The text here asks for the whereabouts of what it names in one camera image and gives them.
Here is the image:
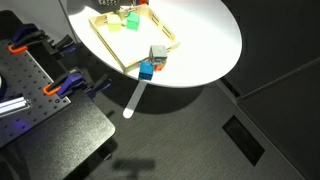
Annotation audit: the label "green toy block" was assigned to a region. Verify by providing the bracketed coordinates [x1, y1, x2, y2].
[125, 11, 141, 32]

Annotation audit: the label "yellow-green toy block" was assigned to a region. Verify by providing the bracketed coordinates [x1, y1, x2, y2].
[106, 13, 123, 33]

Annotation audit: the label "red toy block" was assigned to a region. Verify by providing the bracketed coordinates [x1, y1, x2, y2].
[153, 60, 167, 73]

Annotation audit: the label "blue toy block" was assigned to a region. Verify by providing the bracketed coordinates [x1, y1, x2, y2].
[137, 60, 156, 81]

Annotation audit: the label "gray toy block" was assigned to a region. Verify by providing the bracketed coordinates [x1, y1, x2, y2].
[148, 44, 169, 66]

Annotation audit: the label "shallow wooden tray box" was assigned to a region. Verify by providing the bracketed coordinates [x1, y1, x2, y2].
[88, 3, 181, 75]

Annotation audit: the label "blue plush cube with number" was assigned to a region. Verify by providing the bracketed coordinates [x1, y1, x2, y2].
[97, 0, 121, 7]

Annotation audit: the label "white table base legs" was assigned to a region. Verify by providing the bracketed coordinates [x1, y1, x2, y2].
[122, 80, 149, 120]

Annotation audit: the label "orange black clamp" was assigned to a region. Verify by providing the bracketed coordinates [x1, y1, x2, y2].
[42, 67, 113, 100]

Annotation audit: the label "dark rectangular floor hatch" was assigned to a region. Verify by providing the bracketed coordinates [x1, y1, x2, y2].
[222, 115, 266, 167]

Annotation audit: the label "black cart top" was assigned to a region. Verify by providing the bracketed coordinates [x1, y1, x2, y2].
[0, 9, 117, 180]

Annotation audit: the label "black perforated mounting board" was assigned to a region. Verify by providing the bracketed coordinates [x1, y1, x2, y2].
[0, 37, 73, 150]

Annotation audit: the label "purple black spring clamp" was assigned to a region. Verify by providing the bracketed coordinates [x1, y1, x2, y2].
[7, 22, 80, 58]

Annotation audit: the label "silver aluminium extrusion bar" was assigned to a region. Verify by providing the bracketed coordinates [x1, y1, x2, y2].
[0, 96, 32, 118]

